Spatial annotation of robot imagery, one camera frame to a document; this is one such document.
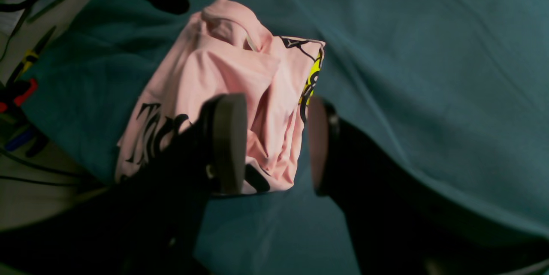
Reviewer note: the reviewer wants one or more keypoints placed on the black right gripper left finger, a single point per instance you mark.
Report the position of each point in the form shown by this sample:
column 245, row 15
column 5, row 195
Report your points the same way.
column 148, row 224

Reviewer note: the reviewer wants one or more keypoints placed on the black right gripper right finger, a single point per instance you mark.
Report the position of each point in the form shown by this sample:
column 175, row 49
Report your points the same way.
column 397, row 225

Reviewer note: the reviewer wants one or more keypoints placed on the pink T-shirt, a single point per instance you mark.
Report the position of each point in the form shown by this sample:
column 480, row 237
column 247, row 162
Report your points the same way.
column 231, row 93

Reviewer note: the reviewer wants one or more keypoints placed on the teal table cloth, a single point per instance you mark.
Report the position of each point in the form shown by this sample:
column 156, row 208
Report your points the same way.
column 455, row 91

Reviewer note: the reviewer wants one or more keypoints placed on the orange clamp top right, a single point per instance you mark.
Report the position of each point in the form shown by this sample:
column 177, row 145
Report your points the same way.
column 12, row 97

